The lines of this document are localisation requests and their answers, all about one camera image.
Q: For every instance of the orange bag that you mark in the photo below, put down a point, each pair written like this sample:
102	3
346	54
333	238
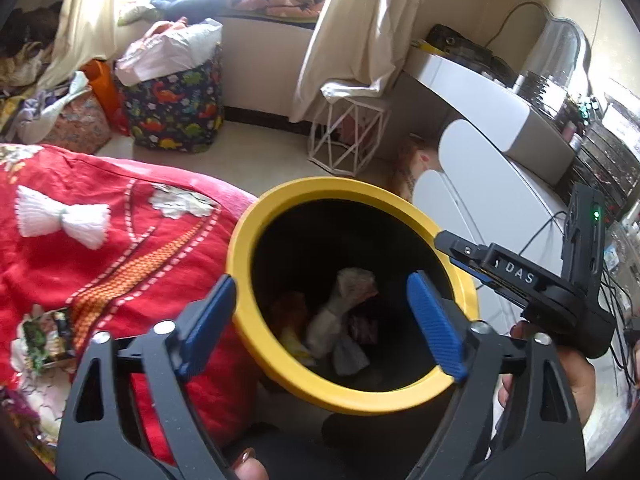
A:
102	85

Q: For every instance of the white paper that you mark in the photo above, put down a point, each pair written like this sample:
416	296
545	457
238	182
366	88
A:
355	285

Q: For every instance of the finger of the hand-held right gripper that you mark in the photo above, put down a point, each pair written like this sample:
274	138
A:
462	249
492	287

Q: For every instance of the person's left hand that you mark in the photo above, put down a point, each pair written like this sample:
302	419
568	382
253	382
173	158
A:
252	467

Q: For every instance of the person's right hand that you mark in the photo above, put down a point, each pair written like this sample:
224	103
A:
580	380

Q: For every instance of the curved vanity mirror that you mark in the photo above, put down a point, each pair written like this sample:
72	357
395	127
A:
560	55

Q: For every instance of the person's black trouser leg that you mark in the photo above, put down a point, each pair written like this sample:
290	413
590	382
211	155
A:
380	435

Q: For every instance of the colourful clothes pile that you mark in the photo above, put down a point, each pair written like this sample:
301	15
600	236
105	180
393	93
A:
20	67

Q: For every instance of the pink printed box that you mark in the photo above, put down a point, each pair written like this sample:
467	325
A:
412	170

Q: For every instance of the small yellow item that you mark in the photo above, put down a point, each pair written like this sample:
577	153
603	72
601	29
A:
427	47

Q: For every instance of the short cream curtain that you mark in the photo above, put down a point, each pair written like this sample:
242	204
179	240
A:
85	10

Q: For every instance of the long cream curtain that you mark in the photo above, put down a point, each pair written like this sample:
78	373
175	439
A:
360	25

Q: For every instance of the clear cosmetics organizer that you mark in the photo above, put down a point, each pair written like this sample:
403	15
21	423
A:
615	150

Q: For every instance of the pale cloth bundle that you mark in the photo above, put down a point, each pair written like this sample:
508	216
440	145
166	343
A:
135	14

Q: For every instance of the white plastic bag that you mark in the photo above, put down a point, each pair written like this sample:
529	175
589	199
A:
165	50
332	340

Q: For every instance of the floral fabric bag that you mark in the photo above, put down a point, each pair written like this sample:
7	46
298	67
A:
80	125

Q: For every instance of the red floral blanket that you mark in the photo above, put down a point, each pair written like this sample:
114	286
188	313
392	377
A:
100	175

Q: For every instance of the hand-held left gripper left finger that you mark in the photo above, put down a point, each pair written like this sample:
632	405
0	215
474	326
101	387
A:
207	330

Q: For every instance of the dinosaur print storage bag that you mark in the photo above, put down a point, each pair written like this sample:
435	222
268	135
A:
175	105

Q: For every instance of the white vanity desk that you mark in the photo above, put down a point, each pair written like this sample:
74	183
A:
475	90

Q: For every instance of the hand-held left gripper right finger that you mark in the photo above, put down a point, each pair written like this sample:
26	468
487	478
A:
435	325

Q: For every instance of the black bag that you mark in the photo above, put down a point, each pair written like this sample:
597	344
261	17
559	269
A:
465	47

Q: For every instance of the red plastic wrapper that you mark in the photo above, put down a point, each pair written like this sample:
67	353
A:
364	329

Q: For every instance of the yellow rimmed black trash bin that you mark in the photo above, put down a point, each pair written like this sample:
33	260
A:
300	190

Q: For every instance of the green snack packet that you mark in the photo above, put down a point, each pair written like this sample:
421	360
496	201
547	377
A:
47	340

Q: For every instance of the yellow orange wrapper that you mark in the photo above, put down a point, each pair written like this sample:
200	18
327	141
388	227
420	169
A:
292	330

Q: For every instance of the orange cloth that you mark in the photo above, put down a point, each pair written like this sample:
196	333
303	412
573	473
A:
165	26

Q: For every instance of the white drawer unit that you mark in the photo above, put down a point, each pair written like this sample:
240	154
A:
480	160

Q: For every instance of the white bow-shaped cloth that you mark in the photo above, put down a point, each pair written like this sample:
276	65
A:
65	217

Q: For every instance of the grey white cloth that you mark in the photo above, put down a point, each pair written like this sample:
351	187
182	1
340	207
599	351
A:
50	110

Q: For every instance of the white window bench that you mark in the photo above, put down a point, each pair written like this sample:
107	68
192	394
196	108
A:
260	70

